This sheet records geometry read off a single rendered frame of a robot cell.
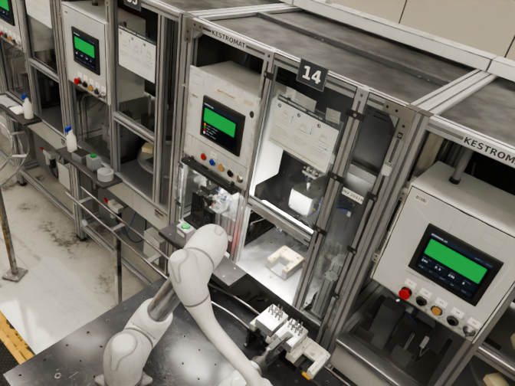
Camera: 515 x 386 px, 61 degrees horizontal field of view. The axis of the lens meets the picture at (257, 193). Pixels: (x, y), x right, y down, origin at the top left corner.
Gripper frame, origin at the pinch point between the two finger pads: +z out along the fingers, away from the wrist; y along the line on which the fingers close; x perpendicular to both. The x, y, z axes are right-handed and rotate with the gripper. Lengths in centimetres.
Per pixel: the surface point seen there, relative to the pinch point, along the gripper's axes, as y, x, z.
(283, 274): 4.3, 24.1, 28.5
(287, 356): -4.0, -4.6, -2.5
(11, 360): -88, 133, -70
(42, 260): -89, 201, -17
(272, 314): 3.0, 12.1, 5.0
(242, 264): 1.0, 44.8, 20.0
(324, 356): -2.0, -16.6, 8.5
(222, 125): 75, 65, 14
